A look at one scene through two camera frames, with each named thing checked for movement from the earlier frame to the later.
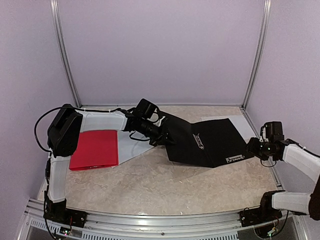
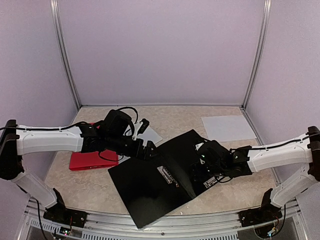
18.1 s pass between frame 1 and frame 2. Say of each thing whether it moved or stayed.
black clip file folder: moved
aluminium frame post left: stayed
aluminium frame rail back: stayed
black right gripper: moved
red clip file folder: stayed
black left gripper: moved
